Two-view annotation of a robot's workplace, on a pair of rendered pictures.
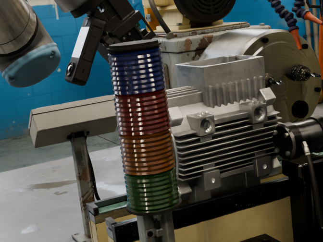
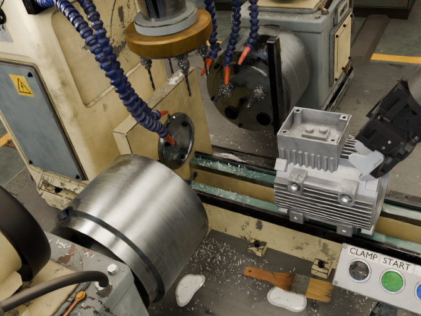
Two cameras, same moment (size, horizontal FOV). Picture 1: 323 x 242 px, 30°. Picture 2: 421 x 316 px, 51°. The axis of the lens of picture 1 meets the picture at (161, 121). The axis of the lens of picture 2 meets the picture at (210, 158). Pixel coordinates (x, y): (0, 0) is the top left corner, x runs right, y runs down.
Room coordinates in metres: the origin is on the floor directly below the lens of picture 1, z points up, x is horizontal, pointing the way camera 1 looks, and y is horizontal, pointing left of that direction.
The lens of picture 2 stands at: (1.58, 0.39, 1.67)
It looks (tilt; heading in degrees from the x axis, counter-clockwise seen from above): 39 degrees down; 240
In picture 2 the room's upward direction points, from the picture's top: 12 degrees counter-clockwise
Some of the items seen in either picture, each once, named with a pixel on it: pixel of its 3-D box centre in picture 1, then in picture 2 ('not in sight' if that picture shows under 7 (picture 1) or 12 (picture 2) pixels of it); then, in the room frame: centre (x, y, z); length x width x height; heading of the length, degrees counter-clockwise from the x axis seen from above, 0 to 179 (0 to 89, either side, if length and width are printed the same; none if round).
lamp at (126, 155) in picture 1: (146, 149); not in sight; (0.66, 0.02, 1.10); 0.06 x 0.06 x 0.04
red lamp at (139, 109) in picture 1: (142, 110); not in sight; (0.66, 0.02, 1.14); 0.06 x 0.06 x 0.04
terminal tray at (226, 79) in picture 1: (220, 80); (314, 138); (1.05, -0.11, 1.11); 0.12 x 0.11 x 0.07; 115
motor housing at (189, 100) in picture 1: (206, 137); (333, 177); (1.03, -0.07, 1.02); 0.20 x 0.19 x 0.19; 115
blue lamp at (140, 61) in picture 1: (137, 70); not in sight; (0.66, 0.02, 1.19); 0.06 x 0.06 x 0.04
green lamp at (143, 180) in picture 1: (152, 187); not in sight; (0.66, 0.02, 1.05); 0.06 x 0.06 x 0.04
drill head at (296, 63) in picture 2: not in sight; (264, 73); (0.85, -0.49, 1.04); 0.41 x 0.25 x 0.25; 23
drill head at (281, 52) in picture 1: (244, 80); (116, 249); (1.48, -0.22, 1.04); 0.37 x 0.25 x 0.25; 23
